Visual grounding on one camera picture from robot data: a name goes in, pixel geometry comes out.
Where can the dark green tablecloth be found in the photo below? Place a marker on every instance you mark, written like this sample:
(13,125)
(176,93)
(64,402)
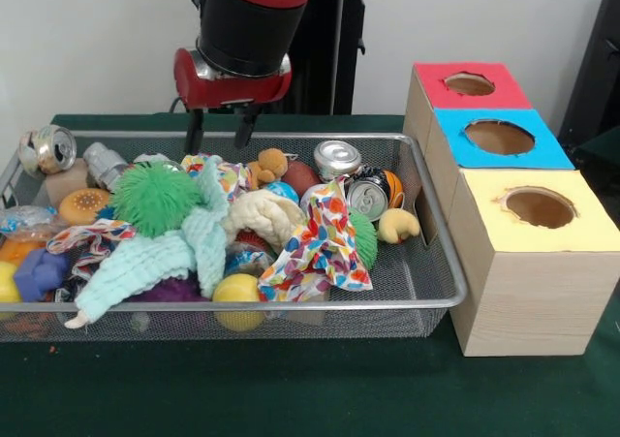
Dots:
(290,388)

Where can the clear mesh bin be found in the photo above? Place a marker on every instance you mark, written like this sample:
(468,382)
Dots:
(426,272)

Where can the silver drink can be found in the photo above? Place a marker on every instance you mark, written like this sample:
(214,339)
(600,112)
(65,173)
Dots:
(337,157)

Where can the colourful dotted cloth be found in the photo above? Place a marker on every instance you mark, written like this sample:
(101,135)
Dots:
(324,243)

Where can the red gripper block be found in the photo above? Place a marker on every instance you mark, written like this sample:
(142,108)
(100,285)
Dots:
(232,90)

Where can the crushed colourful drink can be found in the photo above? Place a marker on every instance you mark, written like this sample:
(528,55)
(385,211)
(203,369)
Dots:
(48,148)

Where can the purple toy block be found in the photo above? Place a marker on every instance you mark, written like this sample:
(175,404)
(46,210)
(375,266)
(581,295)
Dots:
(39,274)

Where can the green covered side table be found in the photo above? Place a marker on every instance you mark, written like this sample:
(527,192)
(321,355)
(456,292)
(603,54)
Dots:
(603,151)

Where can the yellow ball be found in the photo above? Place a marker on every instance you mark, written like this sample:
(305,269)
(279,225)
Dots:
(235,289)
(7,284)

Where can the wooden box with three holes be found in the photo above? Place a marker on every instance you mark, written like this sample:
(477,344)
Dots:
(533,296)

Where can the toy burger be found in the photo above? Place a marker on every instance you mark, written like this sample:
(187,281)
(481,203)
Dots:
(84,205)

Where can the brown plush bear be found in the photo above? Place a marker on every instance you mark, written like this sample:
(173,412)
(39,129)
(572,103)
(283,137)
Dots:
(271,163)

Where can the mint green knitted cloth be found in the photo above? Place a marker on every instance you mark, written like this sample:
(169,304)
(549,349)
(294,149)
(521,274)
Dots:
(145,258)

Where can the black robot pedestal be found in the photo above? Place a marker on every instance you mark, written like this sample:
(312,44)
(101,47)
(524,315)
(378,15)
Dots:
(353,69)

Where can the large green spiky ball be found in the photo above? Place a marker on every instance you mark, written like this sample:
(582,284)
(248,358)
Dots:
(152,199)

